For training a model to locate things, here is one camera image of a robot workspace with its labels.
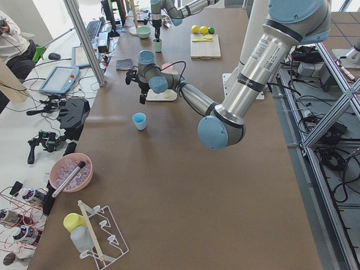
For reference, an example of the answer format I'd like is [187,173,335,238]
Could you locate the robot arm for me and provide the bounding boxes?
[135,1,331,150]
[150,0,218,41]

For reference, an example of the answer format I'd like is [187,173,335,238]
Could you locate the black computer mouse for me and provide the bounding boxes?
[48,52,61,60]

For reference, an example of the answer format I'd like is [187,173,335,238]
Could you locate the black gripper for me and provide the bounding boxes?
[138,82,150,105]
[152,19,161,40]

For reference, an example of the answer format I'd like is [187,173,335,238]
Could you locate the pink bowl with ice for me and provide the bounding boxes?
[49,152,94,194]

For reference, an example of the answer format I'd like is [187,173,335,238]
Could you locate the yellow capped clear bottle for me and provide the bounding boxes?
[63,213,95,253]

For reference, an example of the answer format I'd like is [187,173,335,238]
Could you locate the blue teach pendant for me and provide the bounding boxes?
[39,66,79,95]
[71,46,90,69]

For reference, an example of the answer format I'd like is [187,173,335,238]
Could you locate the blue teach pendant far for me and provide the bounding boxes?
[71,46,90,69]

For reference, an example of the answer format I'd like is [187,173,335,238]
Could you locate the grey folded cloth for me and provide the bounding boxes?
[116,58,133,71]

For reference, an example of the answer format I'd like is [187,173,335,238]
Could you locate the pink cup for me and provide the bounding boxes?
[161,63,173,71]

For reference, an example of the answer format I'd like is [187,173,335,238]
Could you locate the lemon half upper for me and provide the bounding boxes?
[203,35,213,41]

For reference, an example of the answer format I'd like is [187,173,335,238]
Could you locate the cream rabbit print tray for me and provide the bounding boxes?
[146,89,178,102]

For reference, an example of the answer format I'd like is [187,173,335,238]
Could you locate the light blue cup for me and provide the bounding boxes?
[132,112,147,131]

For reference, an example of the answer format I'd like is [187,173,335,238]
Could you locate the blue teach pendant near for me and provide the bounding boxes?
[39,66,79,95]

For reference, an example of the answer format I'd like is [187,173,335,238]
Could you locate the wooden cup stand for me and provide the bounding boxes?
[127,0,144,36]

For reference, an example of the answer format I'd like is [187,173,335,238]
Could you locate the green cup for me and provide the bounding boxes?
[152,39,162,53]

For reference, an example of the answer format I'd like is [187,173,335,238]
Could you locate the metal pestle black tip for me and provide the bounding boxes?
[52,161,86,198]

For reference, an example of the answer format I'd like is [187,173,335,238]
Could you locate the aluminium frame post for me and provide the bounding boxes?
[64,0,106,87]

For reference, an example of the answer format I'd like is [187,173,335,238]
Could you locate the yellow plastic knife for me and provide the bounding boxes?
[191,39,212,42]

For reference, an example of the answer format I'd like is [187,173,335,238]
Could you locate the white wire bottle rack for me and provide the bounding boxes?
[78,200,129,269]

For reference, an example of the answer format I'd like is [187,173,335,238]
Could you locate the black keyboard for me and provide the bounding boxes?
[85,20,102,43]

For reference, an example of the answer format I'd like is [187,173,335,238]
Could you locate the whole lemon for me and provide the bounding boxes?
[191,25,199,34]
[199,26,209,35]

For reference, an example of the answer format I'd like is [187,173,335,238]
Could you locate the green bowl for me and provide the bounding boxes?
[136,26,151,39]

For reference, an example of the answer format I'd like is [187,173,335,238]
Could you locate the wooden cutting board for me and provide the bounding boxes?
[190,34,221,59]

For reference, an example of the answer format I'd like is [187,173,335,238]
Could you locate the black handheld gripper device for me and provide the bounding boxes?
[28,130,65,164]

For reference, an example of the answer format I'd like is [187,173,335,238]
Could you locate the metal ice scoop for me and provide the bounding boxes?
[161,15,172,29]

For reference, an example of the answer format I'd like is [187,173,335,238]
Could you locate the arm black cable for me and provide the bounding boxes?
[159,61,203,113]

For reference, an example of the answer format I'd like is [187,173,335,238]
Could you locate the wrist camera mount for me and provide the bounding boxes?
[125,69,139,85]
[143,13,152,25]

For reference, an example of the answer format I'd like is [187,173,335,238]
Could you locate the person in white shirt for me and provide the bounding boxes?
[1,11,37,81]

